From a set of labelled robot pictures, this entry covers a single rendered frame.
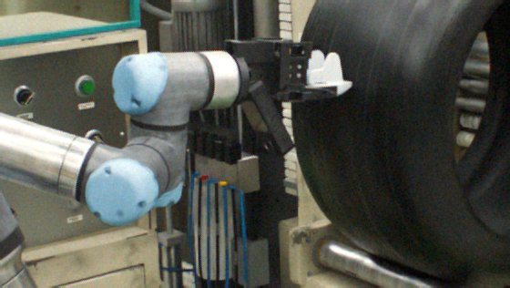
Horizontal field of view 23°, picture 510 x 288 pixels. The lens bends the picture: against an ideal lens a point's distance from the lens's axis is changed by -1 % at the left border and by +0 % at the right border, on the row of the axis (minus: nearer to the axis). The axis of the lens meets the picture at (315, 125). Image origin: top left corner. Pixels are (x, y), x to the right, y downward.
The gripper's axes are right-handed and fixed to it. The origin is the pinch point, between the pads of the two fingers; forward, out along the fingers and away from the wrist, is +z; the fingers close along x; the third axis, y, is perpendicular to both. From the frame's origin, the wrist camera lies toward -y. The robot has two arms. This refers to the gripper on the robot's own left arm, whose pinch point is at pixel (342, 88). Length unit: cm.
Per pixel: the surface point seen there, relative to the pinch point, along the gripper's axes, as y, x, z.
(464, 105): -10, 36, 62
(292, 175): -22, 42, 24
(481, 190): -22, 15, 46
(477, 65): -2, 33, 61
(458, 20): 10.6, -11.9, 10.3
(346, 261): -31.1, 16.9, 16.6
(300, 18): 7.2, 36.2, 20.1
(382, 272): -30.9, 8.1, 16.8
